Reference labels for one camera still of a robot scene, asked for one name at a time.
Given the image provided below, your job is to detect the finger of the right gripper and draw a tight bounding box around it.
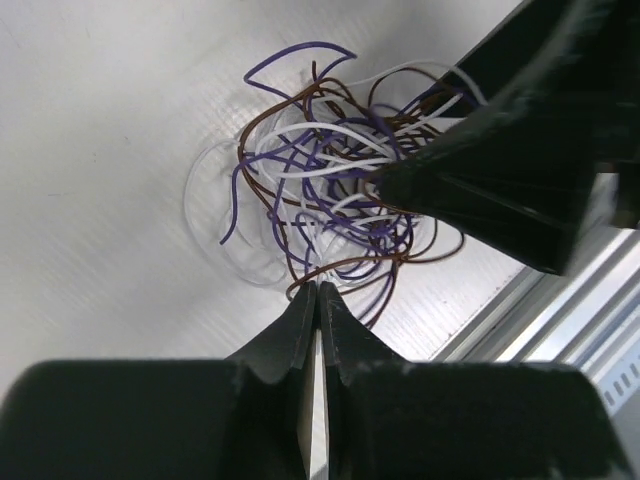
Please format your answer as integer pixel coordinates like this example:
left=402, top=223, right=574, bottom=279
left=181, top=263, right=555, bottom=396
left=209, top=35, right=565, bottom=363
left=457, top=1, right=639, bottom=120
left=372, top=44, right=640, bottom=277

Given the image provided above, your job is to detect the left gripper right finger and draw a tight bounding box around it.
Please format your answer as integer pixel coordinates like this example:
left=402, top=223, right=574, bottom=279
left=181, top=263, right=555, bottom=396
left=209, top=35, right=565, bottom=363
left=318, top=283, right=623, bottom=479

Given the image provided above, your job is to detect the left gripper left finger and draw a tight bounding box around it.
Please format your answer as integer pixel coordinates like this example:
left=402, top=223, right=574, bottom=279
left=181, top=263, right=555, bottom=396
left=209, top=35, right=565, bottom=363
left=1, top=283, right=317, bottom=479

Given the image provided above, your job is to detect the brown wire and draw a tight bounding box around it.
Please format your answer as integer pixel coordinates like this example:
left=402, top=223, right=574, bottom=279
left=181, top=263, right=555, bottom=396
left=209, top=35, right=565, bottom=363
left=237, top=60, right=466, bottom=331

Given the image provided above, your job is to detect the white wire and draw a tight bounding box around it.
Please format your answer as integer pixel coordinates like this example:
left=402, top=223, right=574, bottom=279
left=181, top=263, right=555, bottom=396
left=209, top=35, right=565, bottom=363
left=183, top=59, right=489, bottom=294

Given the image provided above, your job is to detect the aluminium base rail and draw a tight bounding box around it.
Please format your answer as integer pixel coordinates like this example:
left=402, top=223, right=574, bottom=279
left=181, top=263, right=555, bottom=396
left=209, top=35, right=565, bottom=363
left=434, top=228, right=639, bottom=362

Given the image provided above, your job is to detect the slotted white cable duct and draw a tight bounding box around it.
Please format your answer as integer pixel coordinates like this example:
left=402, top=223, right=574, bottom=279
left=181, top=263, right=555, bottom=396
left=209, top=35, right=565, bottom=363
left=596, top=343, right=639, bottom=417

